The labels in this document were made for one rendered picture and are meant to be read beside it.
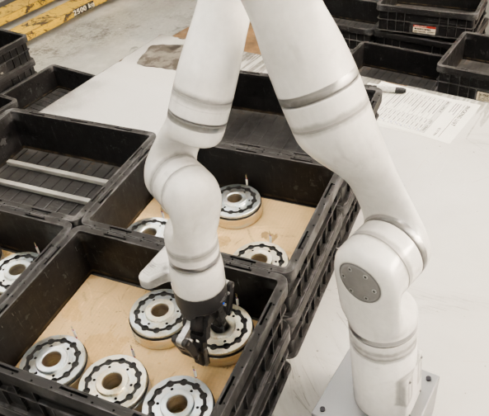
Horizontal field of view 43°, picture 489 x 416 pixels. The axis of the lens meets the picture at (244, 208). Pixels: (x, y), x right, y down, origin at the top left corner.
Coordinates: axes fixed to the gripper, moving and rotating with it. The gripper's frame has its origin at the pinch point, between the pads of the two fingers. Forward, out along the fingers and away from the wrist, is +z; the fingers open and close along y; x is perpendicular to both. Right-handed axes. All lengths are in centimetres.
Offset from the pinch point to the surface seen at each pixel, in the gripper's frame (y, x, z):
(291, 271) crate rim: 13.0, -7.7, -7.6
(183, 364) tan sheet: -3.6, 3.0, 2.4
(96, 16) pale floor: 254, 266, 87
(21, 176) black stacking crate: 22, 65, 3
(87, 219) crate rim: 8.9, 30.4, -7.4
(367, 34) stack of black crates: 192, 48, 39
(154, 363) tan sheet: -5.5, 7.2, 2.5
